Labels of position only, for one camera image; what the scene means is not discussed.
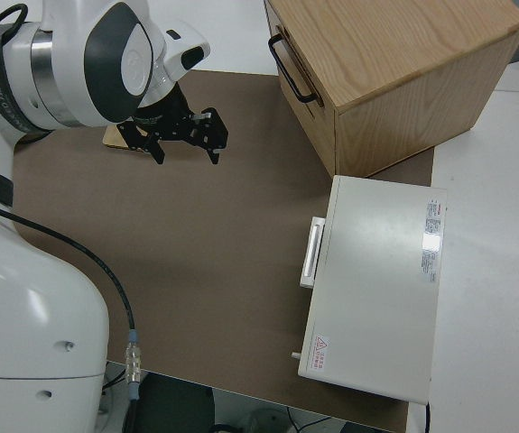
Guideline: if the white toaster oven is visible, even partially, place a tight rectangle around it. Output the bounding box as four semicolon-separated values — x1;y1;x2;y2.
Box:
297;174;449;404

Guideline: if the wooden mug tree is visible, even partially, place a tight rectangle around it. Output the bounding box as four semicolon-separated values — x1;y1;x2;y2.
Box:
102;124;130;149

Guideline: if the black cabinet handle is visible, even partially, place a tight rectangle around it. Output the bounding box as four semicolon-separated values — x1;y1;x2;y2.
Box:
267;34;319;104

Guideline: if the white oven door handle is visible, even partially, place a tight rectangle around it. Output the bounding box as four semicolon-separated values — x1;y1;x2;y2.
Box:
299;216;328;290

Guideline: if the white oven label sticker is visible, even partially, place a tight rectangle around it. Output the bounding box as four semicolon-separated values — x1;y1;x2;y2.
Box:
416;200;446;285

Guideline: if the red warning sticker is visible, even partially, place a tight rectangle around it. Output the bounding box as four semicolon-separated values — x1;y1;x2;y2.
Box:
313;334;331;370

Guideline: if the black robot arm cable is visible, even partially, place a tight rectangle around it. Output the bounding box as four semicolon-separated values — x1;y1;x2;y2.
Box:
0;3;145;433

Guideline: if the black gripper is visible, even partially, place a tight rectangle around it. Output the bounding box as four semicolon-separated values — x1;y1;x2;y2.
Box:
116;88;230;167

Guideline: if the wooden drawer cabinet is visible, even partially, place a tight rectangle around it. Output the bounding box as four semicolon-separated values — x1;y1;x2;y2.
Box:
263;0;519;178

